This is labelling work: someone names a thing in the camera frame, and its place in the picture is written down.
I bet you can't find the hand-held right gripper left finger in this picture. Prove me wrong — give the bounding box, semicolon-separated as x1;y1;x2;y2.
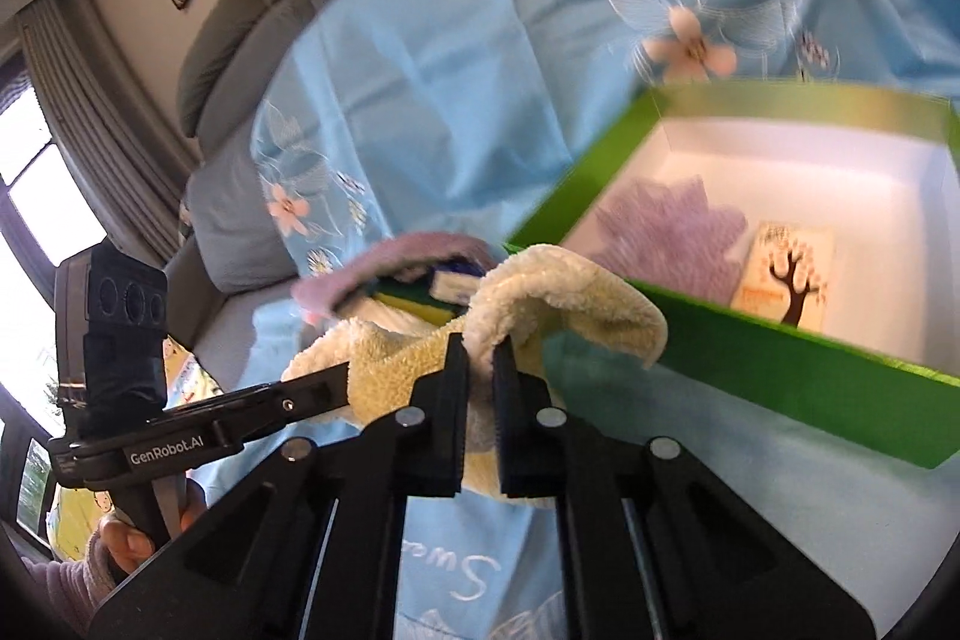
88;332;472;640

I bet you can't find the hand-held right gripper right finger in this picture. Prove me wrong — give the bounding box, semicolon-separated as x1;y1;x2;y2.
491;338;877;640

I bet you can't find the grey curtain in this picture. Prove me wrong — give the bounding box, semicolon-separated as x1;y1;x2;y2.
15;0;203;266

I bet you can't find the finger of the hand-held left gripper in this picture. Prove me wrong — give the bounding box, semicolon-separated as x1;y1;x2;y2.
216;361;353;450

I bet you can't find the purple fluffy towel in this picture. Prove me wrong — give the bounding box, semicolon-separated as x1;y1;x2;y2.
585;175;751;307
291;233;496;326

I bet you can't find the light blue printed sheet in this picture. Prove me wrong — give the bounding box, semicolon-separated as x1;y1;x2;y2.
169;0;960;640

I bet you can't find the yellow cartoon printed cloth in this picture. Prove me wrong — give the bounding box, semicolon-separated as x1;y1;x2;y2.
46;340;222;560

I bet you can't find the cream fluffy towel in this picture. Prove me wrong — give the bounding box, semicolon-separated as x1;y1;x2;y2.
281;244;668;502

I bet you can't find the tree printed card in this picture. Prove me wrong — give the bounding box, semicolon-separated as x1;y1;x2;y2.
731;221;837;332

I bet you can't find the person's left forearm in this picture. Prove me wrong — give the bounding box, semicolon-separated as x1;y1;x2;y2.
21;530;119;635

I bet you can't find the window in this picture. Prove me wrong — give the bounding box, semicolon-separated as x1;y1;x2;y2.
0;40;106;536

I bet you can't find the green and yellow sponge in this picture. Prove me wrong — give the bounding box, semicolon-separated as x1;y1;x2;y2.
373;282;460;324

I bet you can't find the person's left hand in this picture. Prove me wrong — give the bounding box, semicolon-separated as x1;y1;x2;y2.
97;479;209;585

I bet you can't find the green cardboard box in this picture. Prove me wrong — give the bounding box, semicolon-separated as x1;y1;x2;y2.
504;77;960;470

